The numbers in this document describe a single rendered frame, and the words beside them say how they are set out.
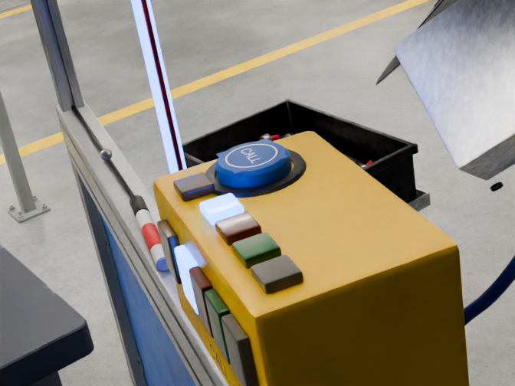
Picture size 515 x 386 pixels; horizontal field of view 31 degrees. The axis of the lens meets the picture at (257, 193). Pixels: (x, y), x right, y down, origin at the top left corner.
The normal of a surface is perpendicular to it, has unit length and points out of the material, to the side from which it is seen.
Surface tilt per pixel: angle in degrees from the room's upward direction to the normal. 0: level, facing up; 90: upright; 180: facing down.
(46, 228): 0
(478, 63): 55
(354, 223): 0
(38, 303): 0
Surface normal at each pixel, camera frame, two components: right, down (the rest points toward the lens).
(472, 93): -0.54, -0.12
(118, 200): -0.16, -0.88
